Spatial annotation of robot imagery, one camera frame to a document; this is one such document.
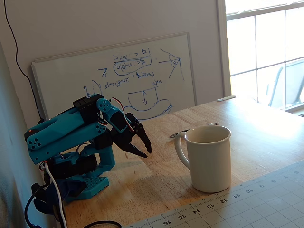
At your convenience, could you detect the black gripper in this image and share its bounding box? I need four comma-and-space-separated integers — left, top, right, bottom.
111, 113, 152, 159

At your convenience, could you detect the dark ballpoint pen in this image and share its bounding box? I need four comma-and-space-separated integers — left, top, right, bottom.
169, 123, 219, 139

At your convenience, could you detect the white ceramic mug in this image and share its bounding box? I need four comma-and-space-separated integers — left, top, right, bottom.
174, 125, 232, 193

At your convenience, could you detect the dark blue table clamp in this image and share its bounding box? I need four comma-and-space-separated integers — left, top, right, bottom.
32, 178, 84, 216

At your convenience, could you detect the whiteboard with blue writing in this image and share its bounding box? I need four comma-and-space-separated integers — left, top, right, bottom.
31, 32, 198, 122

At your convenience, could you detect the white framed window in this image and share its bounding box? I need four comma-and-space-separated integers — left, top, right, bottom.
216, 0, 304, 117

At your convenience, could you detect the grey gridded cutting mat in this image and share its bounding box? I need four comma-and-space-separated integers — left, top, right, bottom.
123, 159, 304, 228

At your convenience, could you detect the outdoor patio chair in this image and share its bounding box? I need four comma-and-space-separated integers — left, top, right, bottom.
265, 57, 304, 110

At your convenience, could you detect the thick black cable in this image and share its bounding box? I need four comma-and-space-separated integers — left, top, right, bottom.
82, 220, 122, 228

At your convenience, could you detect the white usb cable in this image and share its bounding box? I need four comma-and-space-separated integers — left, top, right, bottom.
44, 163, 68, 228

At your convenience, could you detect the thin black wall cable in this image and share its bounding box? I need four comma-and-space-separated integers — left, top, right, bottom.
3, 0, 45, 121

